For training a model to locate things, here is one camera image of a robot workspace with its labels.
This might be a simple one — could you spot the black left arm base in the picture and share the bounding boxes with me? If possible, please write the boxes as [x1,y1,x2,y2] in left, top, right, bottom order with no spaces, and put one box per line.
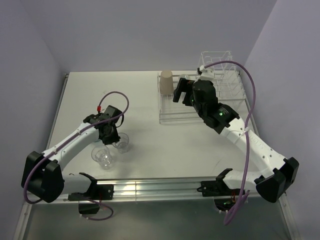
[67,172,114,221]

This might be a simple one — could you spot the grey footed ceramic mug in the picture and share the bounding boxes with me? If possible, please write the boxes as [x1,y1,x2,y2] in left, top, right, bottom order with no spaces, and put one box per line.
[178,74,192,81]

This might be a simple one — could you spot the beige plastic tumbler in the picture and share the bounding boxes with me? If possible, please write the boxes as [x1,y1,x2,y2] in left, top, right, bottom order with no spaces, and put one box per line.
[159,70,174,95]

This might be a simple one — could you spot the clear glass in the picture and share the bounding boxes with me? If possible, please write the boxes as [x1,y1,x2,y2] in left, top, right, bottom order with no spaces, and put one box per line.
[112,132,130,154]
[91,145,114,170]

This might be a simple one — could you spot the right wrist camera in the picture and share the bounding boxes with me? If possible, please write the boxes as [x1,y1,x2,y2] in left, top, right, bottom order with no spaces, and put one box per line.
[197,65,215,81]

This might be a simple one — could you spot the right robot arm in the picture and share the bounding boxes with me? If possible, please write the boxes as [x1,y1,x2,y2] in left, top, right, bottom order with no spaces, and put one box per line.
[173,78,299,203]

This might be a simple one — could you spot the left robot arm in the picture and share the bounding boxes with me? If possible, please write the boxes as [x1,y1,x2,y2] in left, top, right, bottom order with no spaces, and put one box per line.
[21,105,124,203]

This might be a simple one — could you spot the aluminium mounting rail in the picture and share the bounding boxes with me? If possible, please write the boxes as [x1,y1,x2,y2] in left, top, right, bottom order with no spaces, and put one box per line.
[56,174,266,204]

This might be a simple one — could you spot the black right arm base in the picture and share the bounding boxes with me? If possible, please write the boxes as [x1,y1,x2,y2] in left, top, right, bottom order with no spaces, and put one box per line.
[196,168,248,214]

